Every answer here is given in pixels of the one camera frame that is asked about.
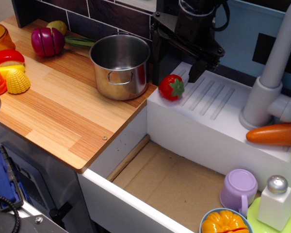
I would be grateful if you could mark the yellow-green toy potato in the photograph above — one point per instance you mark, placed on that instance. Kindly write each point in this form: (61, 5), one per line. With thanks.
(59, 25)

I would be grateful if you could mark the white salt shaker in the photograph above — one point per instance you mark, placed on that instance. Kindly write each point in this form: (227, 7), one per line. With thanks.
(275, 203)

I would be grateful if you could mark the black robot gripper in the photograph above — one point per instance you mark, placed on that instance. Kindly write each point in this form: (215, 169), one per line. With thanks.
(191, 31)

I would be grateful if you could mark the grey toy faucet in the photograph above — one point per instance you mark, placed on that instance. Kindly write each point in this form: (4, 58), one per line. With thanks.
(265, 100)

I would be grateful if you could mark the yellow toy corn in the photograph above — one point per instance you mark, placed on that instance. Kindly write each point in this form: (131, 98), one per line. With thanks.
(17, 81)

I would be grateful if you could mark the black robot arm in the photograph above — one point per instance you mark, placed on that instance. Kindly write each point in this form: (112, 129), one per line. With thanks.
(176, 56)

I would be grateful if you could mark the green toy leafy stalk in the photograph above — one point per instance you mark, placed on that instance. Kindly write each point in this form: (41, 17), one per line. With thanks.
(79, 42)

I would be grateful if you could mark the yellow toy pepper slice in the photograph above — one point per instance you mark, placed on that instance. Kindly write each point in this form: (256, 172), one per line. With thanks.
(4, 70)

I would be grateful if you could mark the yellow toy pumpkin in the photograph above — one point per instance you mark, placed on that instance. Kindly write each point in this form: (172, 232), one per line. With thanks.
(224, 222)

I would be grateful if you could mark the stainless steel pot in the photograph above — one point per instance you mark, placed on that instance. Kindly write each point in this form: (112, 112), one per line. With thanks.
(120, 66)

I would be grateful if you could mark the red toy pepper slice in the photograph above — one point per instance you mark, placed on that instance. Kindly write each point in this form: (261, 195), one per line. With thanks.
(10, 58)

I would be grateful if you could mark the white toy sink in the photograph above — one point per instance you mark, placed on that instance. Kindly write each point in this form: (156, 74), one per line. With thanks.
(165, 170)

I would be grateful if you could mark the light green plastic plate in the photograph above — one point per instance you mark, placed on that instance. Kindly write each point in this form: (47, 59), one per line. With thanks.
(259, 227)

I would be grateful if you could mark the red toy strawberry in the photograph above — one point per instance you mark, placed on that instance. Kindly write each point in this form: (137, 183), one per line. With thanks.
(171, 87)

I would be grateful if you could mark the light blue bowl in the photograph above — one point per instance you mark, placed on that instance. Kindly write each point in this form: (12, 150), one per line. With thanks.
(205, 218)

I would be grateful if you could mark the blue clamp tool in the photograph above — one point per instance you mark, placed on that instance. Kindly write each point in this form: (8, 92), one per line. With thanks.
(10, 183)

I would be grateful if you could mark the purple toy onion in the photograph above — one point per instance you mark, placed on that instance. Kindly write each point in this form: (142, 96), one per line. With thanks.
(47, 42)

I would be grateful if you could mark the lilac plastic mug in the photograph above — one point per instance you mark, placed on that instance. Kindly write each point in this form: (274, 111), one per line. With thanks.
(239, 190)

